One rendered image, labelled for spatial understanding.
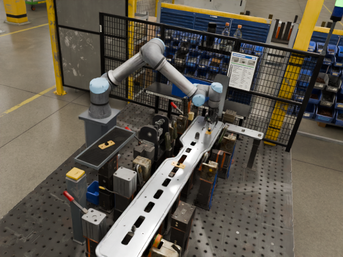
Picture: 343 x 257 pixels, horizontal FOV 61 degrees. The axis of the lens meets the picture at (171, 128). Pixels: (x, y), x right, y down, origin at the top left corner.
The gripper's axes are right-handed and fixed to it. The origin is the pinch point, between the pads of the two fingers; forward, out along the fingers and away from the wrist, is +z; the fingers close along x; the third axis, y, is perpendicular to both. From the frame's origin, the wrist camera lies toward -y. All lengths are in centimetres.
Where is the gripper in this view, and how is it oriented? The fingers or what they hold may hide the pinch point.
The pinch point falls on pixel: (209, 129)
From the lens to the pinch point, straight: 209.7
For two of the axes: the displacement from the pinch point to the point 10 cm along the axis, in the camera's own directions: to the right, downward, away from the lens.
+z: -0.9, 8.4, 5.3
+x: 9.1, 2.8, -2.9
